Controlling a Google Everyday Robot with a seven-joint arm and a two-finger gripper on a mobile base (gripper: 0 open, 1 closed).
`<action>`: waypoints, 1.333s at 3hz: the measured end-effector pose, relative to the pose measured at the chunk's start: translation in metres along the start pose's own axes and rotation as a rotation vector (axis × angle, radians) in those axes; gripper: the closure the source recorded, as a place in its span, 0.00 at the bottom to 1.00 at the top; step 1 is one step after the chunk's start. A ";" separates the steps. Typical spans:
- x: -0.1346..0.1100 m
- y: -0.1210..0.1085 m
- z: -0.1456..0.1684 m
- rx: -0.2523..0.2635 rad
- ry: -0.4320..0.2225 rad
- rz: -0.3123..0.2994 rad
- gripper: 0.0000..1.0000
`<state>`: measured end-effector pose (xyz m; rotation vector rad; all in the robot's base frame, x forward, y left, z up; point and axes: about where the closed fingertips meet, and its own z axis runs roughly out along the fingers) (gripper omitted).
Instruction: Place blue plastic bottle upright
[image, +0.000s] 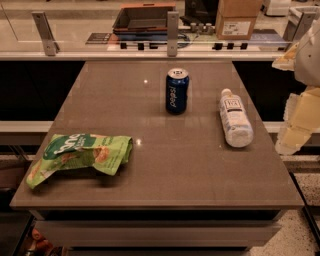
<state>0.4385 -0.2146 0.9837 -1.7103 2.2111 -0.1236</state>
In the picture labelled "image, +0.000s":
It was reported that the right metal glass bracket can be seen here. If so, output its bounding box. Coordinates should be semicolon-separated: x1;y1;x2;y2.
283;6;320;51

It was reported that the glass barrier panel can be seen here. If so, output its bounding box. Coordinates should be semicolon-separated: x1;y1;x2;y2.
0;0;301;54

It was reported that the grey drawer front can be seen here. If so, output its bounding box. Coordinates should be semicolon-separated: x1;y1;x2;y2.
36;221;281;248

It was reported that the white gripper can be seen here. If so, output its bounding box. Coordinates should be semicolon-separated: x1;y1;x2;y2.
272;19;320;155

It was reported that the cardboard box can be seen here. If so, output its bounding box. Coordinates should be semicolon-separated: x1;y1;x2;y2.
215;0;262;40

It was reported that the middle metal glass bracket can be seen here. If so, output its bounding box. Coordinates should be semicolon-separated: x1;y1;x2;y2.
167;11;179;57

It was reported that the left metal glass bracket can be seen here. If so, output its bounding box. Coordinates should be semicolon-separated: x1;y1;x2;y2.
32;11;60;56

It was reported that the green snack bag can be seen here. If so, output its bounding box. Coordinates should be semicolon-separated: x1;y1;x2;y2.
26;134;132;189

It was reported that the blue pepsi can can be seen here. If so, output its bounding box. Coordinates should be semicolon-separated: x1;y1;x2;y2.
166;68;189;114

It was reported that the clear plastic tea bottle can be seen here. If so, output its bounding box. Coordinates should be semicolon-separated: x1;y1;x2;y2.
219;88;254;148

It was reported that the metal glass bracket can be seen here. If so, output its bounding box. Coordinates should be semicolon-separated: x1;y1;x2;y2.
167;11;179;57
32;11;60;56
283;6;320;51

